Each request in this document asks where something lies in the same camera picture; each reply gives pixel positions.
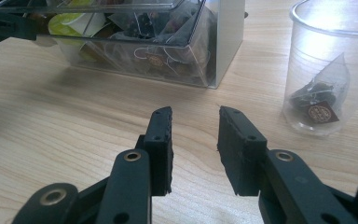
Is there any clear plastic cup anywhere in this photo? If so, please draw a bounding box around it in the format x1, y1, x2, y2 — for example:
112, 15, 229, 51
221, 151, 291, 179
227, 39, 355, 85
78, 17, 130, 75
281, 0, 358, 137

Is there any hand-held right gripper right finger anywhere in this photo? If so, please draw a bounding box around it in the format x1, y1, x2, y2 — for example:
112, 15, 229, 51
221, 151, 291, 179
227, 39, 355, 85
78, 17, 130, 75
216, 105, 355, 224

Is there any pile of dark tea bags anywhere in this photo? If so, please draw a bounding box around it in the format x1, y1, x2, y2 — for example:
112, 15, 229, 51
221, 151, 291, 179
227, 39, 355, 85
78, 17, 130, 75
105, 5, 213, 86

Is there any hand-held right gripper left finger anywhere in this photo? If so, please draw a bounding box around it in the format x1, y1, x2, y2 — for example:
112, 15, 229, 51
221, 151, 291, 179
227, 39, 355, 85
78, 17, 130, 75
97, 105, 174, 224

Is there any clear drawer organizer box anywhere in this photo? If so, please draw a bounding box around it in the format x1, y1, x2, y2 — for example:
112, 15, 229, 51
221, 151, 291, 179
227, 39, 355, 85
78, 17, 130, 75
0, 0, 247, 90

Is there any tea bag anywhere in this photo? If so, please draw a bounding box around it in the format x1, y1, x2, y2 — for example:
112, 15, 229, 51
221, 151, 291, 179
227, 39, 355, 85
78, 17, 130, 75
288, 52, 351, 125

